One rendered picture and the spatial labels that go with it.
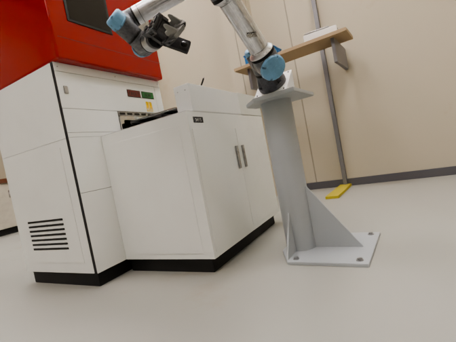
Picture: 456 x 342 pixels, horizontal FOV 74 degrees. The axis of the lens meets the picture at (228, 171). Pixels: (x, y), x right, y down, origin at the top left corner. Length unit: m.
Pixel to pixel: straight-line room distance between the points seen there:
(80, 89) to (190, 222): 0.97
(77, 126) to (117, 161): 0.28
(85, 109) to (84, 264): 0.86
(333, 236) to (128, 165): 1.15
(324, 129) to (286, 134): 2.09
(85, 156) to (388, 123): 2.84
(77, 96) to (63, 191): 0.52
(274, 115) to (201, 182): 0.50
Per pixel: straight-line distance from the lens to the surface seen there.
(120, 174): 1.83
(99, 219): 1.84
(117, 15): 1.33
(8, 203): 6.24
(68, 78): 1.92
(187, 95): 1.58
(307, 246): 1.66
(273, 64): 1.42
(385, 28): 3.66
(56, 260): 2.12
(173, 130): 1.55
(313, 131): 3.68
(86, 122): 1.89
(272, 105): 1.58
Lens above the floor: 0.56
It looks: 2 degrees down
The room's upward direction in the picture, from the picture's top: 11 degrees counter-clockwise
